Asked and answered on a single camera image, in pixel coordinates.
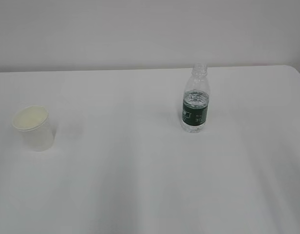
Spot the white paper cup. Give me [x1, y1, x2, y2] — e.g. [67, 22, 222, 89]
[12, 105, 55, 152]

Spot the clear water bottle green label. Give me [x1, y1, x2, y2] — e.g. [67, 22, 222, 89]
[182, 64, 210, 133]

